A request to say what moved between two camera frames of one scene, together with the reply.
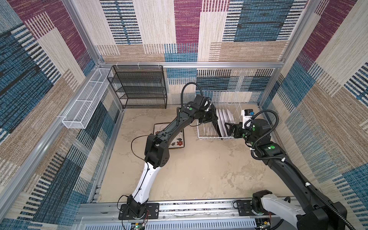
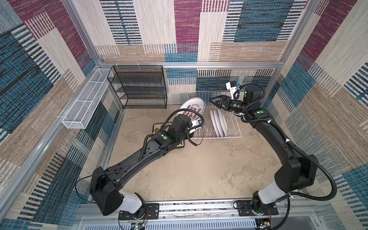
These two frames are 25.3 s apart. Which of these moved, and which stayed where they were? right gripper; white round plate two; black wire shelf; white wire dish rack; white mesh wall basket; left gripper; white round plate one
Moved: right gripper; left gripper; white round plate two; white round plate one
Stayed: white wire dish rack; white mesh wall basket; black wire shelf
